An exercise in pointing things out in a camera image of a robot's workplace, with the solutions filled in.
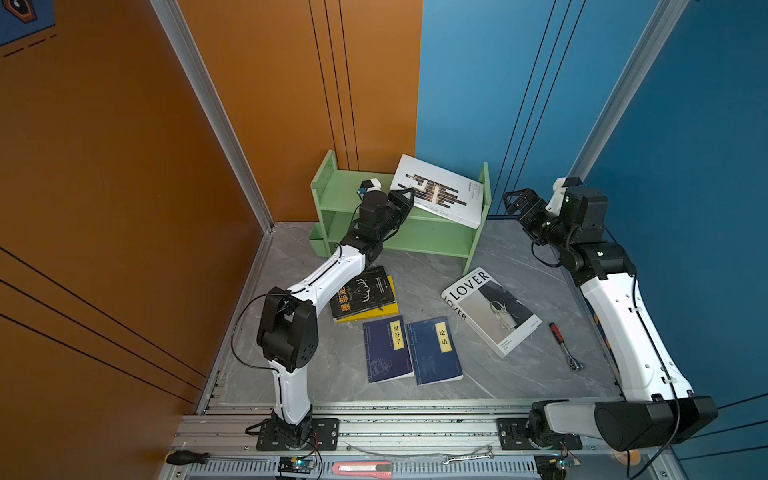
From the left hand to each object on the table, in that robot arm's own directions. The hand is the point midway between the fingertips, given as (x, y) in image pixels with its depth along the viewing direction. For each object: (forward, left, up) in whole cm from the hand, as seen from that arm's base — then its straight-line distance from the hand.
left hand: (418, 187), depth 80 cm
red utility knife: (-59, +10, -35) cm, 70 cm away
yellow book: (-19, +11, -35) cm, 41 cm away
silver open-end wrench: (-56, -17, -36) cm, 69 cm away
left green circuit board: (-58, +29, -37) cm, 75 cm away
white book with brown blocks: (+3, -8, -4) cm, 9 cm away
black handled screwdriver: (-57, +56, -35) cm, 88 cm away
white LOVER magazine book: (-22, -27, -32) cm, 47 cm away
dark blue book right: (-32, -5, -35) cm, 47 cm away
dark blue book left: (-31, +8, -36) cm, 48 cm away
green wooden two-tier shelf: (+4, +24, -10) cm, 26 cm away
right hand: (-11, -20, +4) cm, 23 cm away
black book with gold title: (-13, +15, -33) cm, 38 cm away
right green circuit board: (-58, -32, -36) cm, 75 cm away
